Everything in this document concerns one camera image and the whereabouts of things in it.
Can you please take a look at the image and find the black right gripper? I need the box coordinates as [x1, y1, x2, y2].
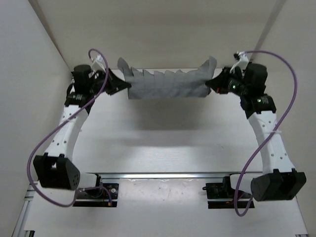
[206, 67, 249, 97]

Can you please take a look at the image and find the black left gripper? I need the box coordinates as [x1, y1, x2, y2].
[88, 68, 131, 97]

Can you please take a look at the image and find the grey pleated skirt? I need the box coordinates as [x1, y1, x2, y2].
[118, 56, 217, 99]

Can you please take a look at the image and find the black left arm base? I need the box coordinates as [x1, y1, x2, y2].
[73, 175, 119, 208]

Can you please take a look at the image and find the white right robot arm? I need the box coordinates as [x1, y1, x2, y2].
[206, 64, 307, 201]

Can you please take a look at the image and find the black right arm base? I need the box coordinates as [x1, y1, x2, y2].
[202, 176, 251, 209]

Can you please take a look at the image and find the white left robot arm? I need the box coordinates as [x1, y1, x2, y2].
[33, 65, 131, 198]

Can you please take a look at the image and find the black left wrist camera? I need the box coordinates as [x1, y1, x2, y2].
[72, 64, 92, 94]

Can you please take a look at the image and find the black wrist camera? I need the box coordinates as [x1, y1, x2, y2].
[244, 63, 268, 93]
[72, 64, 92, 94]

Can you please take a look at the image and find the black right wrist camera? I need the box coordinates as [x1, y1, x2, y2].
[244, 63, 268, 93]

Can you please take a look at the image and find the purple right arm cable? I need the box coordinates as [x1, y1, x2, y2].
[233, 50, 298, 217]

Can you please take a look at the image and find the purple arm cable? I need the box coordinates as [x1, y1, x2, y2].
[233, 50, 298, 217]
[26, 48, 113, 207]

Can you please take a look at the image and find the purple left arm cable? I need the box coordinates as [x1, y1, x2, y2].
[26, 48, 113, 207]

